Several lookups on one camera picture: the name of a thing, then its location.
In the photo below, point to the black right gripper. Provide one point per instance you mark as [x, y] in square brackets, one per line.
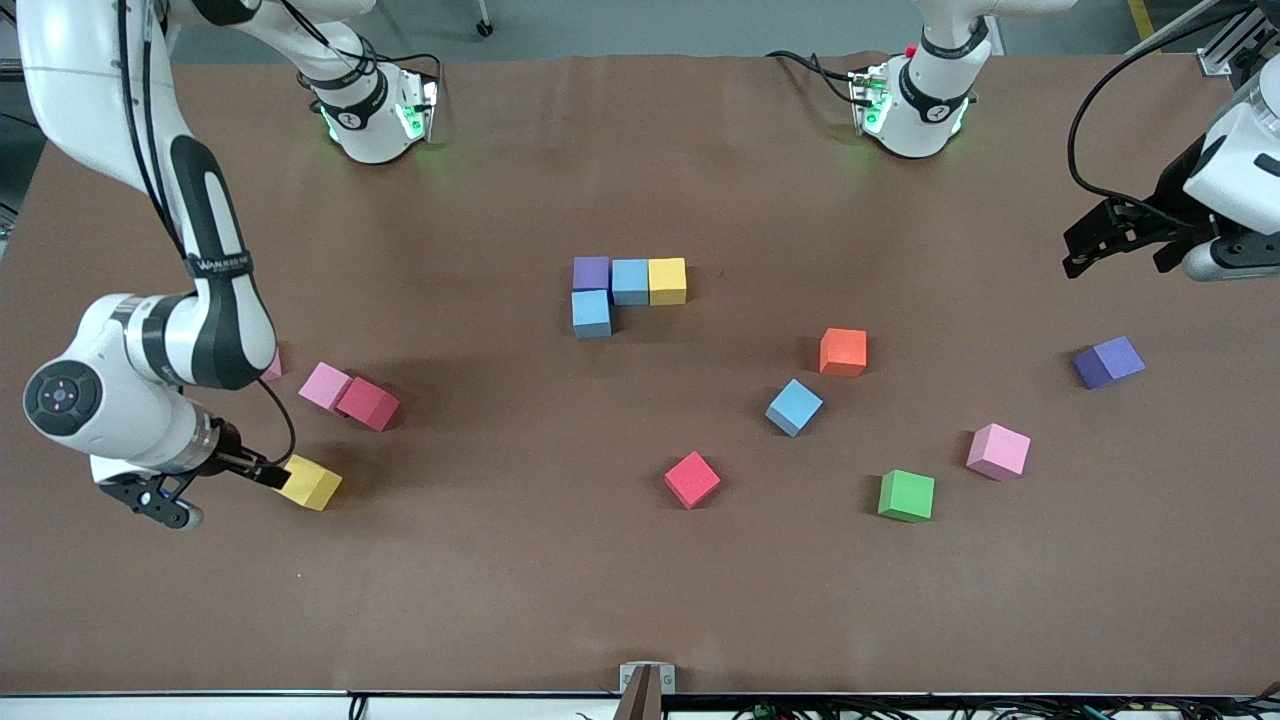
[223, 449]

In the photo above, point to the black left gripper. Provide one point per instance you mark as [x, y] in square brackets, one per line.
[1166, 208]

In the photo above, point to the yellow foam cube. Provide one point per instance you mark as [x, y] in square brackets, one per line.
[667, 282]
[312, 484]

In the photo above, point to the red foam cube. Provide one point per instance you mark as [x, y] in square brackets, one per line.
[691, 480]
[366, 403]

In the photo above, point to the blue foam cube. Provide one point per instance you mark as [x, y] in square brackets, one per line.
[630, 282]
[591, 313]
[794, 407]

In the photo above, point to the purple foam cube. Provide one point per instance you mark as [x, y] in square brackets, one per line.
[1108, 362]
[591, 273]

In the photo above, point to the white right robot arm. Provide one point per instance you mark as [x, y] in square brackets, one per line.
[70, 60]

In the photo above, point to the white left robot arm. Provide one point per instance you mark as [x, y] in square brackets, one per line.
[925, 110]

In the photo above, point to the pink foam cube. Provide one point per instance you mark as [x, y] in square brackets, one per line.
[998, 451]
[273, 368]
[322, 386]

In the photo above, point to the orange foam cube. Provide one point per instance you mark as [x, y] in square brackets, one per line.
[843, 351]

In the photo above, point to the green foam cube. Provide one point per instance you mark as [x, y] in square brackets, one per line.
[906, 495]

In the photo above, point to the brown table cover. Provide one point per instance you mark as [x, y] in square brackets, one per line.
[600, 600]

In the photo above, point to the black caster wheel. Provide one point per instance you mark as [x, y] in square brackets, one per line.
[485, 28]

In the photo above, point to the white table edge rail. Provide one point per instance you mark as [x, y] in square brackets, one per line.
[200, 708]

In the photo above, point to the grey metal table bracket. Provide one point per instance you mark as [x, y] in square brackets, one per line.
[647, 690]

